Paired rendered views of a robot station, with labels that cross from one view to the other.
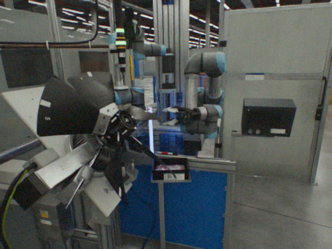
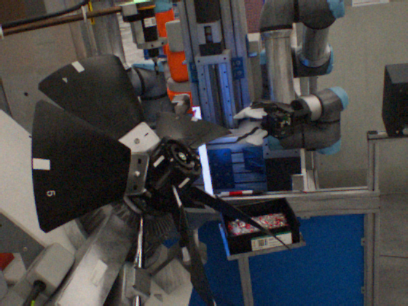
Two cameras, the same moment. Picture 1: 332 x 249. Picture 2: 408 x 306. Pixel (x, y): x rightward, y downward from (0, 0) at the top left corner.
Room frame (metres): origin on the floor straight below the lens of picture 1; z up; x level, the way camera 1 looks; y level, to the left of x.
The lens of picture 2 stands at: (0.02, 0.19, 1.62)
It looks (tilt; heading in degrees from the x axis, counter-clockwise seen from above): 23 degrees down; 357
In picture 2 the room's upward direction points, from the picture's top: 9 degrees counter-clockwise
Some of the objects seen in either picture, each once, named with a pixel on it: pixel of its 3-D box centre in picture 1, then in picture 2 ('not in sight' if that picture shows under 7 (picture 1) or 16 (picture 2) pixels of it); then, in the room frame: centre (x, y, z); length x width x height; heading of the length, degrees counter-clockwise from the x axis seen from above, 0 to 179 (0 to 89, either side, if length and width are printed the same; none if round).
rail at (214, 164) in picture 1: (166, 160); (241, 206); (1.38, 0.00, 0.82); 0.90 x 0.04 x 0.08; 74
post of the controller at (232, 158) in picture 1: (233, 146); (372, 161); (1.26, -0.41, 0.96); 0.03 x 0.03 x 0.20; 74
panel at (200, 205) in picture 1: (168, 206); (252, 291); (1.38, 0.00, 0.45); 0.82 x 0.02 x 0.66; 74
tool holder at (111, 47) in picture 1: (119, 56); (144, 24); (1.06, 0.21, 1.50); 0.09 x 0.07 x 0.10; 109
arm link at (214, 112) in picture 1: (211, 112); (327, 103); (1.26, -0.27, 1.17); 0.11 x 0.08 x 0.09; 111
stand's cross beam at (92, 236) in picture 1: (88, 236); not in sight; (0.99, 0.45, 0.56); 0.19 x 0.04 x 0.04; 74
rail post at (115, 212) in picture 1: (115, 204); not in sight; (1.49, 0.42, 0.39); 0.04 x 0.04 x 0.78; 74
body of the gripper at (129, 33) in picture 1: (131, 30); not in sight; (1.28, 0.18, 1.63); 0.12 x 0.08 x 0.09; 174
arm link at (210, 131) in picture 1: (208, 128); (322, 135); (1.26, -0.25, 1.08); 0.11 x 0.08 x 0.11; 77
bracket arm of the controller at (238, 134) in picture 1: (252, 134); (407, 134); (1.23, -0.51, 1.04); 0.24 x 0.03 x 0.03; 74
